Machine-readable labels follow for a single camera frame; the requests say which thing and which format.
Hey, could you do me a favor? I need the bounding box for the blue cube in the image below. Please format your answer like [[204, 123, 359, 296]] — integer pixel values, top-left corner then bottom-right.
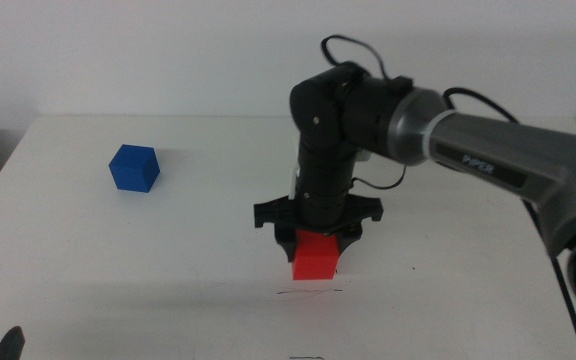
[[108, 144, 161, 194]]

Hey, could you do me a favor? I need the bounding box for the red cube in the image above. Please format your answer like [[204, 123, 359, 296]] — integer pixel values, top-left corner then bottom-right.
[[291, 229, 340, 281]]

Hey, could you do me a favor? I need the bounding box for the long black arm cable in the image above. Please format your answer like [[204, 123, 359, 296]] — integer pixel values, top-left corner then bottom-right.
[[441, 86, 576, 360]]

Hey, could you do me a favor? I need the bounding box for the black looped wrist cable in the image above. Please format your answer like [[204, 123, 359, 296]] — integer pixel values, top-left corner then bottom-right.
[[320, 34, 388, 80]]

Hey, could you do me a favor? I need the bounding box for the thin black camera cable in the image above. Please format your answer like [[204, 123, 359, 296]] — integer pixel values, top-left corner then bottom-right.
[[350, 164, 408, 192]]

